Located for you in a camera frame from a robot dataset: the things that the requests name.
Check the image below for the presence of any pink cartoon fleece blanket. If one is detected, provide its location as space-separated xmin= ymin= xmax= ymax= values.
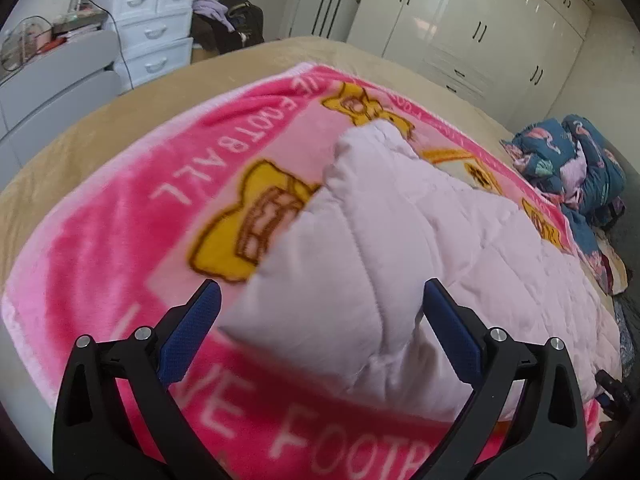
xmin=1 ymin=63 xmax=582 ymax=479

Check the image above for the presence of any lilac garment on pile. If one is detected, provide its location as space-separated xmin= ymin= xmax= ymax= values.
xmin=192 ymin=0 xmax=235 ymax=32

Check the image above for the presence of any white wardrobe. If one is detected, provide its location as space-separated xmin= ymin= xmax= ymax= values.
xmin=347 ymin=0 xmax=591 ymax=132

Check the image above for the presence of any dark clothes pile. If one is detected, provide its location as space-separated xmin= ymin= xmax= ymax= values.
xmin=191 ymin=0 xmax=265 ymax=54

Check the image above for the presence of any grey white cabinet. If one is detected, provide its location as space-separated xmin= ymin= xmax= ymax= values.
xmin=0 ymin=30 xmax=120 ymax=186

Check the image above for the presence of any white drawer chest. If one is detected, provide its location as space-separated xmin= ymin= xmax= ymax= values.
xmin=94 ymin=0 xmax=193 ymax=92

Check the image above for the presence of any tan bed cover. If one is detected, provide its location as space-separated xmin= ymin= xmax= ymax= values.
xmin=1 ymin=37 xmax=506 ymax=278

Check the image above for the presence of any pink quilted jacket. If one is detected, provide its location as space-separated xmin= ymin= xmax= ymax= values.
xmin=218 ymin=120 xmax=620 ymax=422

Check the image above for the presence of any blue flamingo print duvet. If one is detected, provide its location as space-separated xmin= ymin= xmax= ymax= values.
xmin=502 ymin=114 xmax=626 ymax=270

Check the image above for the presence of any white door with stripes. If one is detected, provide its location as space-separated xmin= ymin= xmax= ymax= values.
xmin=279 ymin=0 xmax=361 ymax=42

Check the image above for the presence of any yellow red folded blanket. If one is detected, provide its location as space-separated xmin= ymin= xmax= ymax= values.
xmin=596 ymin=230 xmax=629 ymax=296

